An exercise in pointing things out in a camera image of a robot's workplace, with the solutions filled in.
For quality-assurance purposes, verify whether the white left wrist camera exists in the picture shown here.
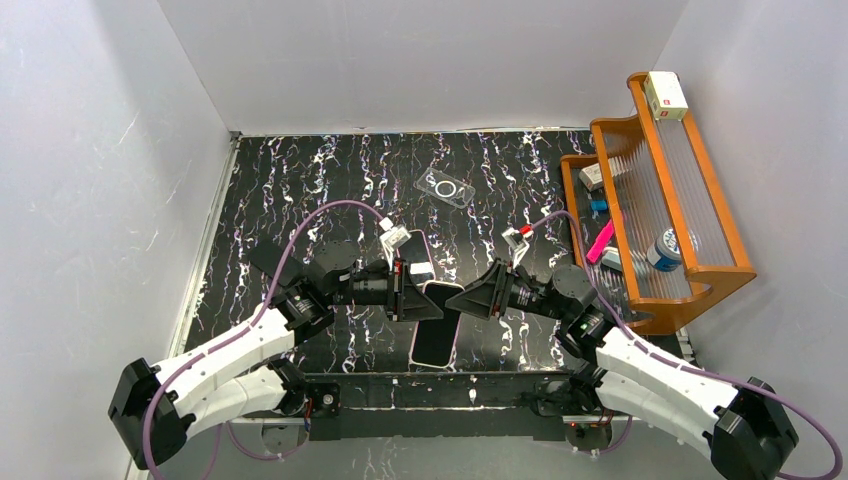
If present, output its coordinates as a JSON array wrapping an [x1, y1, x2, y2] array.
[[378, 217, 411, 262]]

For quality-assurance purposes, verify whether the pink highlighter marker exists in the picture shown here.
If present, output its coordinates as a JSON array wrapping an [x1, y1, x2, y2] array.
[[586, 220, 615, 264]]

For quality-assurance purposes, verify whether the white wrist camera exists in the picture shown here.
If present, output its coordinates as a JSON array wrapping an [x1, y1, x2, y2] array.
[[501, 225, 534, 267], [378, 217, 411, 262]]

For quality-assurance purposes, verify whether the light blue eraser block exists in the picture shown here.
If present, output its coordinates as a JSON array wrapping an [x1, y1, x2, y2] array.
[[600, 246, 623, 272]]

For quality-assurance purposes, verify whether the white box with red label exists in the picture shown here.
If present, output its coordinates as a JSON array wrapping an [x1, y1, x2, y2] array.
[[643, 71, 688, 121]]

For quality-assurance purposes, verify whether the pink phone case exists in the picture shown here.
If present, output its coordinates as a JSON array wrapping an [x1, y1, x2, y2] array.
[[394, 229, 438, 286]]

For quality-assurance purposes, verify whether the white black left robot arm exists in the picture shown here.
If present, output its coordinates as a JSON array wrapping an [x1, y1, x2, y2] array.
[[107, 241, 443, 470]]

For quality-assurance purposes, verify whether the orange wooden shelf rack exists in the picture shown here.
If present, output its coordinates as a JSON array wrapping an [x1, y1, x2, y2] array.
[[560, 72, 756, 335]]

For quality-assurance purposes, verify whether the blue white tape roll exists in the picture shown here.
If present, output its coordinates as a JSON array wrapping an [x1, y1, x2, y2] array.
[[646, 228, 682, 272]]

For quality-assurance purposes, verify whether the clear magsafe phone case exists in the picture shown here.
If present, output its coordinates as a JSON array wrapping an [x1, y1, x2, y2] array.
[[414, 167, 476, 209]]

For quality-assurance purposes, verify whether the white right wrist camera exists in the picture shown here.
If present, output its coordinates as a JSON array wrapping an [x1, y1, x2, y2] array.
[[501, 225, 534, 267]]

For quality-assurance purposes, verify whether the beige phone case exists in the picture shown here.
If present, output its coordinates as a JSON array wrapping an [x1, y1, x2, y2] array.
[[408, 280, 466, 370]]

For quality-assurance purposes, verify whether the grey white small box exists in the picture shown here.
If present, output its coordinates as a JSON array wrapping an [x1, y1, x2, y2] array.
[[578, 163, 603, 192]]

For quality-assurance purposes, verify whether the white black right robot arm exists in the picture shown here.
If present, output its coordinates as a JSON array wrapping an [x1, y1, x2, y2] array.
[[445, 260, 799, 479]]

